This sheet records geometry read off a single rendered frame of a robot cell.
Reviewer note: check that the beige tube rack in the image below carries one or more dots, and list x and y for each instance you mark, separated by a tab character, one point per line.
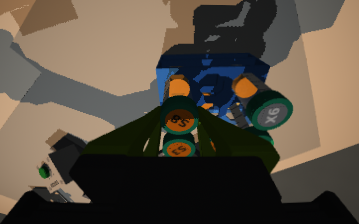
50	197

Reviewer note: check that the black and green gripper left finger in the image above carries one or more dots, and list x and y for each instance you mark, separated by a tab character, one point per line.
131	138

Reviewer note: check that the sample tube with orange liquid and dark green cap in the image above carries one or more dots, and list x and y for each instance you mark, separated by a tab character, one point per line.
179	113

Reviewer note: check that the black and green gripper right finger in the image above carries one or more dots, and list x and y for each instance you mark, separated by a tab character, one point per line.
231	140

